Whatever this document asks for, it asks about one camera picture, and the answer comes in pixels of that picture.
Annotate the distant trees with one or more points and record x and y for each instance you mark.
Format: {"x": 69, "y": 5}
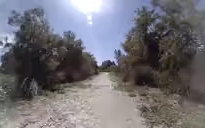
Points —
{"x": 106, "y": 64}

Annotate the pale dirt path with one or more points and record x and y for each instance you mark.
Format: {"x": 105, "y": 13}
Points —
{"x": 105, "y": 100}

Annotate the dense tall bushes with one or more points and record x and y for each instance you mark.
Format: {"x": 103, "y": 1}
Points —
{"x": 163, "y": 50}

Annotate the large bushy tree clump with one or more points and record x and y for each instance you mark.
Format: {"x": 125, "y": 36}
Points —
{"x": 40, "y": 56}

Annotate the dry weedy verge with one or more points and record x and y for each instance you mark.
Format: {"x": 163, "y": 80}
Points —
{"x": 163, "y": 106}

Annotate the dry grass verge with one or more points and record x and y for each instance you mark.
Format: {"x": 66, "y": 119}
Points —
{"x": 1, "y": 86}

